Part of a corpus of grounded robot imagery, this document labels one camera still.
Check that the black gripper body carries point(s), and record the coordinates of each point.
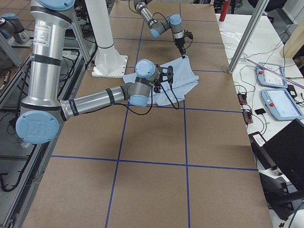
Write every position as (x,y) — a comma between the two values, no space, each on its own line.
(156,89)
(179,42)

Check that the upper blue teach pendant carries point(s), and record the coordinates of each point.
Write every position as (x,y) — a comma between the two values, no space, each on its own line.
(268,79)

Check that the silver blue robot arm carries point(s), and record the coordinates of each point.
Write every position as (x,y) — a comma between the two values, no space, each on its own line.
(159,24)
(49,100)

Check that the light blue button shirt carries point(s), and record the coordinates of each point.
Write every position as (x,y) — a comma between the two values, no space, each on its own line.
(183,81)

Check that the orange circuit board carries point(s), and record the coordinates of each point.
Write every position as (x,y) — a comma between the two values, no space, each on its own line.
(242,98)

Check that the blue teach pendant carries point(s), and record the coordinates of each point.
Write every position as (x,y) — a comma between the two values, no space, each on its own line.
(268,79)
(281,105)

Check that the black monitor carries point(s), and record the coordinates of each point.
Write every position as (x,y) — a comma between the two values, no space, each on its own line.
(284,150)

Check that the aluminium frame rack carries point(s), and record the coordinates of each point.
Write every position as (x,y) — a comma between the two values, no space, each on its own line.
(25,164)

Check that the red cylinder bottle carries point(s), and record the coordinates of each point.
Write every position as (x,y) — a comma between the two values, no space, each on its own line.
(224,10)

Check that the aluminium frame post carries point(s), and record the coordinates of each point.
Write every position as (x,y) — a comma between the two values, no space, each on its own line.
(260,8)

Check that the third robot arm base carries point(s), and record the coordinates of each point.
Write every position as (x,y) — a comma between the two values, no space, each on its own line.
(13,31)

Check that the lower blue teach pendant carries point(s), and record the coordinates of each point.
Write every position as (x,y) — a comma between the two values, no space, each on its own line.
(281,105)

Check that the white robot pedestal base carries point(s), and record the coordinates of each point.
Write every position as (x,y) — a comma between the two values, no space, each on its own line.
(108,62)

